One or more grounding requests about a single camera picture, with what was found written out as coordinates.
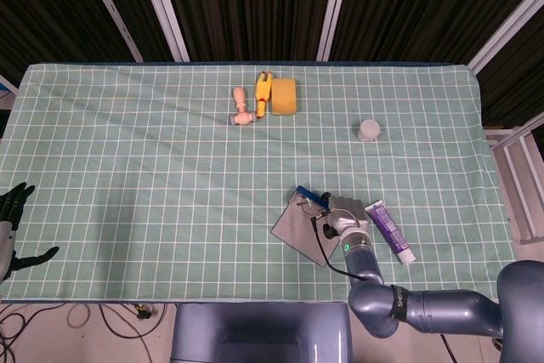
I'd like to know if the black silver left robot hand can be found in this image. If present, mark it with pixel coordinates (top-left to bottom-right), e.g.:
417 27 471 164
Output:
0 182 60 282

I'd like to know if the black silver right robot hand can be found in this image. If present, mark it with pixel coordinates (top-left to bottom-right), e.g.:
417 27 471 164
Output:
312 191 371 240

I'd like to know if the blue patterned glasses case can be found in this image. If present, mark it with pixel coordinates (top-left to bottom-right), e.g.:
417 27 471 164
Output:
270 185 341 269

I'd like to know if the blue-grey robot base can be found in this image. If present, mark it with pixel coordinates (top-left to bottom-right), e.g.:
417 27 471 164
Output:
169 302 354 363

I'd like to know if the purple toothpaste tube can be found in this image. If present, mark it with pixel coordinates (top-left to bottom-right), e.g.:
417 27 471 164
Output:
365 200 417 265

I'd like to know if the small grey cup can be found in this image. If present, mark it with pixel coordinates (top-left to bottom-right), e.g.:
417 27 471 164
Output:
356 119 383 145

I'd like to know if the yellow sponge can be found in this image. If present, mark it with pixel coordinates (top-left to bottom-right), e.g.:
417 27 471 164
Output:
270 77 299 117

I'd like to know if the pink wooden toy hammer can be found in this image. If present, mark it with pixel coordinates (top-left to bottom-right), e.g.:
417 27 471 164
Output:
229 87 256 127

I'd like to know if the blue white board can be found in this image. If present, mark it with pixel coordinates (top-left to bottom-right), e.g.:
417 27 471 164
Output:
0 75 19 111

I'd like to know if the green checked tablecloth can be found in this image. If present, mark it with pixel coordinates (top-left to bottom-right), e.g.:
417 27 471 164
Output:
0 63 528 303

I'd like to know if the white metal rack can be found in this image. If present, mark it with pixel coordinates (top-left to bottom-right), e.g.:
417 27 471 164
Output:
484 111 544 246

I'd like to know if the white metal beam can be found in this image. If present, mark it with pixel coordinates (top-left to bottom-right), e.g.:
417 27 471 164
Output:
133 0 190 62
316 0 354 62
77 0 144 62
467 0 544 75

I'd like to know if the dark pleated curtain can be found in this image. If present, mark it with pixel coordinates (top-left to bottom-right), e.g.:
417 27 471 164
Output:
0 0 544 126

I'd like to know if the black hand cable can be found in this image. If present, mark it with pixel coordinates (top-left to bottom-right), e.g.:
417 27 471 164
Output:
309 208 456 363

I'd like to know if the black floor cable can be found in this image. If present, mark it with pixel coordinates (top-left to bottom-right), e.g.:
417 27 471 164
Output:
0 303 169 363

